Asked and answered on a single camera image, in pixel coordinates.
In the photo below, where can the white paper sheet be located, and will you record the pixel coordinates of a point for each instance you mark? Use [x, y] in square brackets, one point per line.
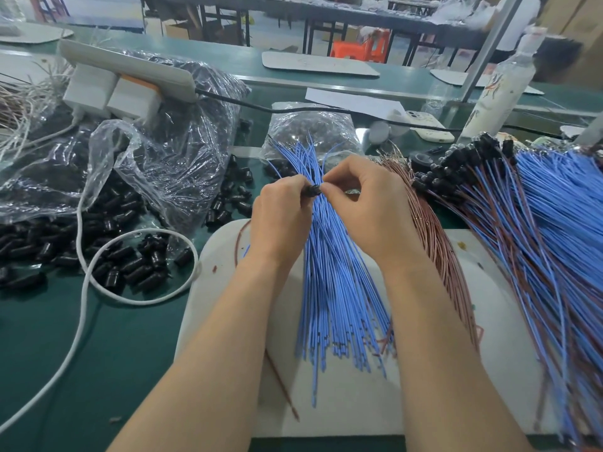
[350, 102]

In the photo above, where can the pile of black plastic caps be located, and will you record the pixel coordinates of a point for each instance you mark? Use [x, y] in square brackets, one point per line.
[33, 249]

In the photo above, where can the white computer mouse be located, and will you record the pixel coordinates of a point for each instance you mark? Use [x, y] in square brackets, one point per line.
[379, 134]

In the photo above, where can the black cap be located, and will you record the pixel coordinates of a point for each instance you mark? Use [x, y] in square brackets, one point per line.
[311, 190]

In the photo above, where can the person's right forearm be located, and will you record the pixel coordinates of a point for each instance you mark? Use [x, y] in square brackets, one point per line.
[457, 376]

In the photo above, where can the orange plastic stool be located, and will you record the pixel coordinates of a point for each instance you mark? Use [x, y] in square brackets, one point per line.
[363, 46]

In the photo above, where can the white orange charger adapter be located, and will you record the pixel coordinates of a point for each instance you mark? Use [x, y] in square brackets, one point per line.
[135, 99]

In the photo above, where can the white flat tray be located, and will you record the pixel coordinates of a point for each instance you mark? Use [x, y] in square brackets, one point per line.
[320, 64]
[449, 78]
[33, 33]

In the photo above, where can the person's right hand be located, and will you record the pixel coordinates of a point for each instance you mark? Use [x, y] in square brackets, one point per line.
[377, 212]

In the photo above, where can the person's left forearm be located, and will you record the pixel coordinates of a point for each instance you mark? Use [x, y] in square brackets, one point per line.
[203, 381]

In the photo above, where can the small clear plastic bag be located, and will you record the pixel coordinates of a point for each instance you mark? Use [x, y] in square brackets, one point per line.
[311, 132]

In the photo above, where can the short metal frame post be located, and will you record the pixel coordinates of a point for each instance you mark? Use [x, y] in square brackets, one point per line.
[591, 134]

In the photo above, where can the white flat device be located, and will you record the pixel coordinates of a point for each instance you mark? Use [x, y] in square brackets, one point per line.
[426, 127]

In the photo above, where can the person's left hand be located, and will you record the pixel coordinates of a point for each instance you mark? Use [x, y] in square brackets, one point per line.
[281, 221]

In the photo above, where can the large clear plastic bag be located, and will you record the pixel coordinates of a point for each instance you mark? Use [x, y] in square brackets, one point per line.
[184, 136]

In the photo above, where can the cardboard boxes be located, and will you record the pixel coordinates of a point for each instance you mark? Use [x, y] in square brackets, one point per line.
[577, 28]

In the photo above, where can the white work board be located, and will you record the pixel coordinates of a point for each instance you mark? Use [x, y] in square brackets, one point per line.
[377, 409]

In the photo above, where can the blue table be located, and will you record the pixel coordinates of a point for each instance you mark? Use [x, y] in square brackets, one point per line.
[90, 10]

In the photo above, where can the white spray bottle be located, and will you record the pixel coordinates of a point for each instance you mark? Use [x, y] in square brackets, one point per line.
[499, 89]

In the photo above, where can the white power strip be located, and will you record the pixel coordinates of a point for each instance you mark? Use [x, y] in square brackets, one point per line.
[127, 68]

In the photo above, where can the slanted metal frame post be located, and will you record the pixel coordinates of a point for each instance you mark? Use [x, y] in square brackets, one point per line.
[492, 42]

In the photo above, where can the long black-frame table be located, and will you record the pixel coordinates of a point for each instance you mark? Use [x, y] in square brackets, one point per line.
[301, 8]

